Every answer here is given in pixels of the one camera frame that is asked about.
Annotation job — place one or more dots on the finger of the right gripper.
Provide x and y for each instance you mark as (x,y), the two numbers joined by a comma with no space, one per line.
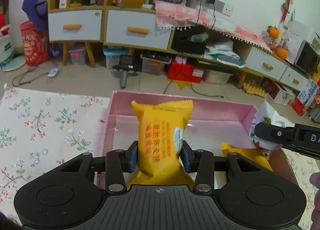
(273,133)

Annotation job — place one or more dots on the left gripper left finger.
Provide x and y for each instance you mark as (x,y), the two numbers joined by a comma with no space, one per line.
(118,162)

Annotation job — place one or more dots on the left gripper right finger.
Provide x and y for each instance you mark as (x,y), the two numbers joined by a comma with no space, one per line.
(200,162)

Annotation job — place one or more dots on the white torn snack bag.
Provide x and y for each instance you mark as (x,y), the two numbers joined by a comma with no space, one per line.
(266,113)

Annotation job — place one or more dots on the yellow waffle sandwich packet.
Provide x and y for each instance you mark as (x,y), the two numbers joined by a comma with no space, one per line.
(160,139)

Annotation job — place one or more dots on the yellow snack packet in box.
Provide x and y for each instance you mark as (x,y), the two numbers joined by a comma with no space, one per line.
(254,155)

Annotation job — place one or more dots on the pink snack box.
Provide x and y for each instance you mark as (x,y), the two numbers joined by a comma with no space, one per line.
(212,122)

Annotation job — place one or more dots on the orange fruit lower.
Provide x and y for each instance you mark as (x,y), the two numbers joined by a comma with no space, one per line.
(281,53)

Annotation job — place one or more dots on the orange fruit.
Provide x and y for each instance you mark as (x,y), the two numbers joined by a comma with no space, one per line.
(273,32)
(281,53)

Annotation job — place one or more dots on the floral tablecloth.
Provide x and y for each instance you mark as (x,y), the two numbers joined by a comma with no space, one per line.
(42,130)

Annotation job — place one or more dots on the red box under cabinet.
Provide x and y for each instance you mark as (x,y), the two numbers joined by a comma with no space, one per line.
(185,72)

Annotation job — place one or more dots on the orange fruit upper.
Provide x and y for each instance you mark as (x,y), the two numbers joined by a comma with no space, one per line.
(273,32)

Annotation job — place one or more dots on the red gift bag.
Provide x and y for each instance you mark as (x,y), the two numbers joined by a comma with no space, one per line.
(35,44)

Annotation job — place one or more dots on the pink shelf cloth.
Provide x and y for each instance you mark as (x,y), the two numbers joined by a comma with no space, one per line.
(174,16)

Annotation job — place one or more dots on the white shopping bag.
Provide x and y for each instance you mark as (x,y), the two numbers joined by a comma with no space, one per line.
(6,49)

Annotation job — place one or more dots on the wooden white drawer cabinet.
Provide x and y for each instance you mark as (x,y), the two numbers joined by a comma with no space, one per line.
(125,23)

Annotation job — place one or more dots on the purple plush toy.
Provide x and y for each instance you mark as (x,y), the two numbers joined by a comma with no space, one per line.
(37,13)

